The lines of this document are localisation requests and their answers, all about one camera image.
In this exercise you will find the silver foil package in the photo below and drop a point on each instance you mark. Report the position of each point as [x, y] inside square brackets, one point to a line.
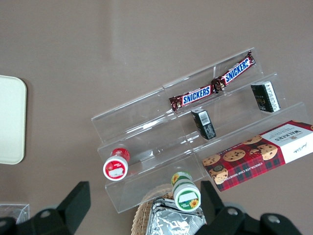
[171, 220]

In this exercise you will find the Walkers shortbread cookie box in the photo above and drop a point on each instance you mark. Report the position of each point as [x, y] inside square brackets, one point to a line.
[259, 154]

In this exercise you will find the clear acrylic box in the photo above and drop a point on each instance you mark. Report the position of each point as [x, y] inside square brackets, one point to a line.
[14, 210]

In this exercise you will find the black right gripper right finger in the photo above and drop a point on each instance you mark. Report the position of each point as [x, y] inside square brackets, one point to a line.
[217, 218]

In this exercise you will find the small black box with barcode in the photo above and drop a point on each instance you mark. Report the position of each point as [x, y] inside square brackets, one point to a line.
[205, 124]

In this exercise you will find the clear acrylic tiered stand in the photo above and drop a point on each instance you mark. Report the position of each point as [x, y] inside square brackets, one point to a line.
[146, 127]

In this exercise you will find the black box with gold print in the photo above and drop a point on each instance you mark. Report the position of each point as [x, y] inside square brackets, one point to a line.
[266, 96]

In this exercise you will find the red lidded small cup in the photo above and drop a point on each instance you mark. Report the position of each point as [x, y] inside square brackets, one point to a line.
[116, 166]

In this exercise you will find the cream plastic tray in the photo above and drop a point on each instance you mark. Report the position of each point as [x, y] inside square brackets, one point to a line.
[11, 120]

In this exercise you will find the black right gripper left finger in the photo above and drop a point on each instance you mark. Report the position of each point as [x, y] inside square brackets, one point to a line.
[68, 213]

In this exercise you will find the light tan wicker basket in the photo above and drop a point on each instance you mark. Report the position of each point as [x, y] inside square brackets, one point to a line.
[140, 220]

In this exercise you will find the green lidded sunflower cup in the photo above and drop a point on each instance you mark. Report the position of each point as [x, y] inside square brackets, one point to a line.
[187, 193]

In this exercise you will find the Snickers chocolate bar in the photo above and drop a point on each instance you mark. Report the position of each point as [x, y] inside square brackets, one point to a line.
[236, 71]
[195, 94]

